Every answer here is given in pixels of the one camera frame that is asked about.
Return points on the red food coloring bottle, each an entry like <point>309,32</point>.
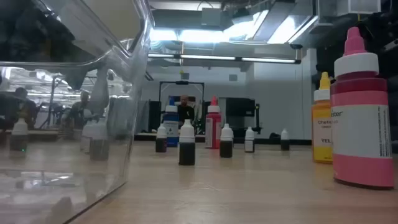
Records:
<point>213,130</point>

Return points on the clear plastic container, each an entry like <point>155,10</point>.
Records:
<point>62,186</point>

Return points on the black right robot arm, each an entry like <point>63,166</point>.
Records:
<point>379,31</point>

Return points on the blue food coloring bottle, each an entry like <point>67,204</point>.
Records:
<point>171,124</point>

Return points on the yellow food coloring bottle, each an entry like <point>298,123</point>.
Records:
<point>321,146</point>

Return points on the pink food coloring bottle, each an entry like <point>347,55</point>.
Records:
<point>360,140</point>

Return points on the person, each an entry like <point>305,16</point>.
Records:
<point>79,109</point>
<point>185,112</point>
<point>21,105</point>

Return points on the black and white cabinet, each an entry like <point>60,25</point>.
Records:
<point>242,109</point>

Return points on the long ceiling light bar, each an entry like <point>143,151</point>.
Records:
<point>206,57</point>

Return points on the black metal gantry frame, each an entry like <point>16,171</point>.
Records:
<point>182,82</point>

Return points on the grey wall plate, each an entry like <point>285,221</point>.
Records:
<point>233,77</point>

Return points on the small black frame bracket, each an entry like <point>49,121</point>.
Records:
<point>274,136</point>

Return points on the black aluminium table frame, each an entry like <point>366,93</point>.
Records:
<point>298,142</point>

